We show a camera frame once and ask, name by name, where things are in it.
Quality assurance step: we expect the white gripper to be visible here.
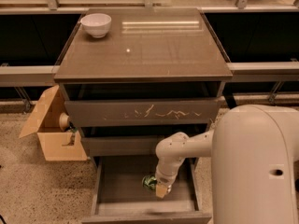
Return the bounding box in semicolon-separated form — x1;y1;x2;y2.
155;167;178;199

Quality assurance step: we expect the green soda can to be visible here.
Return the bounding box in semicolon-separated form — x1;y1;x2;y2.
142;175;157;191

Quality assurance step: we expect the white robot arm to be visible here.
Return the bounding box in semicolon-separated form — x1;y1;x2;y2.
155;105;299;224

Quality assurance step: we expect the bottom grey open drawer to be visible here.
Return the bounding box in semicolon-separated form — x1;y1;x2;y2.
82;155;212;224

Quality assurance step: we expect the middle grey drawer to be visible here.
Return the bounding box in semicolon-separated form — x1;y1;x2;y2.
80;133;209;157

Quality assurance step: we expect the top grey drawer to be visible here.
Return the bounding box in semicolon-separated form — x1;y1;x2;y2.
64;99;221;127

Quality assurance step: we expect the grey drawer cabinet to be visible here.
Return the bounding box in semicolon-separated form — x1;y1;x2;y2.
53;7;234;224

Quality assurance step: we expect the open cardboard box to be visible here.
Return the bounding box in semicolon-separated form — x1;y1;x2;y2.
20;85;87;161

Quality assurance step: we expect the round beige object in box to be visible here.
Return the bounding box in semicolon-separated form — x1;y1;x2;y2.
59;113;70;132

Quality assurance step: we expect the white ceramic bowl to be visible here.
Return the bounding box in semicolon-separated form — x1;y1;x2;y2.
80;13;112;38

